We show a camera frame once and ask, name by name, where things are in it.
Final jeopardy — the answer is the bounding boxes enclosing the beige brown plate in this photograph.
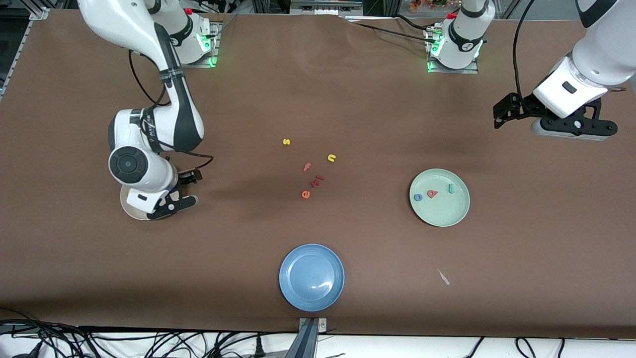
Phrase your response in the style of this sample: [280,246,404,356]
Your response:
[121,185,150,221]

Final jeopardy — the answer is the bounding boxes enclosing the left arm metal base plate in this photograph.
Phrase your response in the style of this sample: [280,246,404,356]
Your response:
[427,30,479,74]

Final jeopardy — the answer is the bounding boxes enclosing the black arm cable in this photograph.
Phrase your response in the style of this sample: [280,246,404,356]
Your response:
[128,49,172,108]
[513,0,537,96]

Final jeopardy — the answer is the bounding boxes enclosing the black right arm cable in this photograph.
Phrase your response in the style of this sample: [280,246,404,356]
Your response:
[128,49,172,108]

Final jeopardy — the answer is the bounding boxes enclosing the black floor cable bundle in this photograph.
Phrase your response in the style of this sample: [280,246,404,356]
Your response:
[0,308,299,358]

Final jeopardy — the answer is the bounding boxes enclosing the brown table mat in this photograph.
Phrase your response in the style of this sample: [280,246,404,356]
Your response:
[0,9,636,340]

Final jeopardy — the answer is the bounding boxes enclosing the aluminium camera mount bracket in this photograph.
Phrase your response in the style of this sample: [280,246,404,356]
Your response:
[285,317,327,358]

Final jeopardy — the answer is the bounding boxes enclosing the thin black right gripper cable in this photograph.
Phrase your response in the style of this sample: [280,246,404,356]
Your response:
[159,144,215,173]

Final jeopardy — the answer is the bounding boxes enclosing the orange artificial flowers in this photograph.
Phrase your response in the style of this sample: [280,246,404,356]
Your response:
[410,0,460,13]

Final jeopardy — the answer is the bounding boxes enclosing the blue plate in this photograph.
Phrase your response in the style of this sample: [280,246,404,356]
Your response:
[279,243,345,313]

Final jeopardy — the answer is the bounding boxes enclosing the black cable on mat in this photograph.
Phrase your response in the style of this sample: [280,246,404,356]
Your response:
[345,15,438,45]

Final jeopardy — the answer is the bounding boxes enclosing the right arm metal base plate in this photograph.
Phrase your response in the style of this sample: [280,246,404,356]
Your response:
[171,22,221,68]

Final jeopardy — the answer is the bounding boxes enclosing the pale green plate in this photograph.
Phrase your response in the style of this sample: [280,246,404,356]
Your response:
[409,168,471,228]

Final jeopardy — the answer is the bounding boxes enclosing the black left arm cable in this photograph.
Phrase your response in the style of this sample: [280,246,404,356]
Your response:
[513,0,537,96]

